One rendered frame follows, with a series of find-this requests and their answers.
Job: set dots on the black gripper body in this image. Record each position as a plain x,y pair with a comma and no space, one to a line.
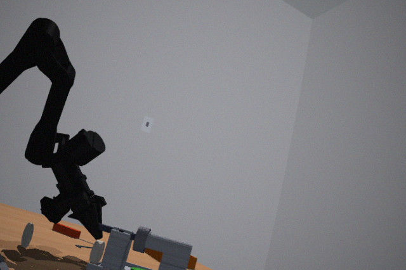
77,193

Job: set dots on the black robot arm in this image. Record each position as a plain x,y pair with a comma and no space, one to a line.
41,46

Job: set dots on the orange rectangular tray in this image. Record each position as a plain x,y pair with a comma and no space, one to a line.
158,256

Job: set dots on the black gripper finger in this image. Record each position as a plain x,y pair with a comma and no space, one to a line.
99,212
89,219

